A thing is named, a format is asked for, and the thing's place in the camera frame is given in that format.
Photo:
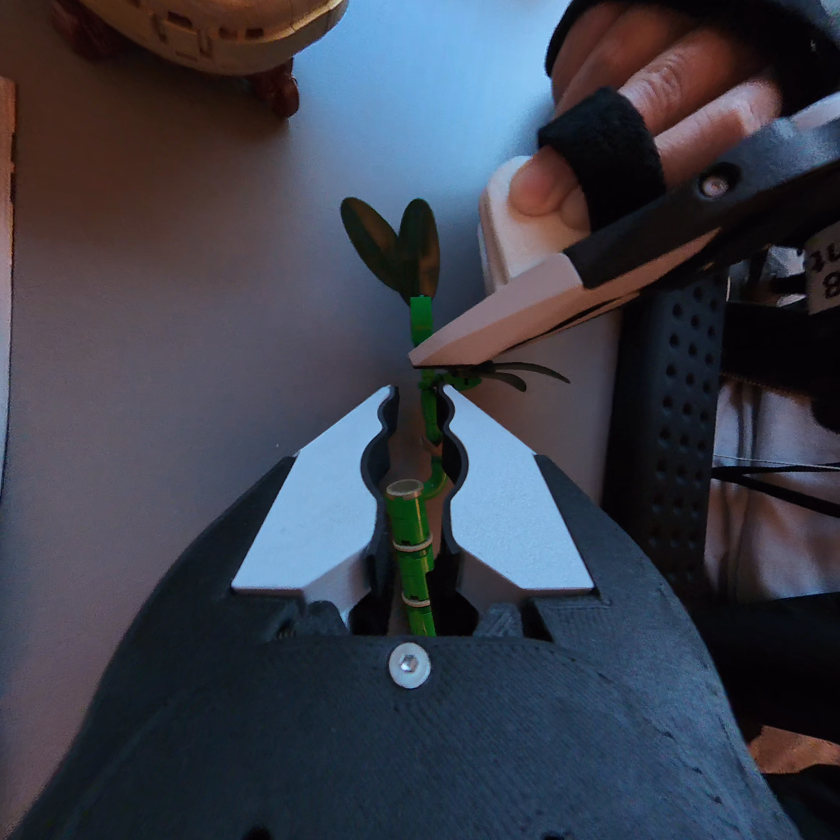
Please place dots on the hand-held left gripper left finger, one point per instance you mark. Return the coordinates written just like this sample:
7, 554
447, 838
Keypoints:
308, 518

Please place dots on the white instruction booklet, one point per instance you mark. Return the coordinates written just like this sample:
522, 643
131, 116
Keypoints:
5, 262

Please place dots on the grey desk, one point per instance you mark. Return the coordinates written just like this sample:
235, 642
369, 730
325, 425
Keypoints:
164, 328

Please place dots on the person's torso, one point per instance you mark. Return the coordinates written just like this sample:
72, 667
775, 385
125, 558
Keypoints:
768, 538

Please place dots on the black perforated chair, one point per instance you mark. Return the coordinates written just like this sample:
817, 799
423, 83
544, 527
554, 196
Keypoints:
669, 426

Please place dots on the person's right hand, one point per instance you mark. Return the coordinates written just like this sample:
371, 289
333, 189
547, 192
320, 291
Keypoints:
656, 65

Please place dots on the tan brick-built pot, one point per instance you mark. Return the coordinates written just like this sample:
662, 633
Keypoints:
229, 26

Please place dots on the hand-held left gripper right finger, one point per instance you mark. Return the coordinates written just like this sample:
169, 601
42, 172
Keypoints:
518, 518

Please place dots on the green brick bamboo stalk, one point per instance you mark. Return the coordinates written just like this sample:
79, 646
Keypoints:
410, 544

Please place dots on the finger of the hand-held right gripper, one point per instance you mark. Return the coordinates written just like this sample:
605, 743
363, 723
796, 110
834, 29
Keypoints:
558, 328
499, 315

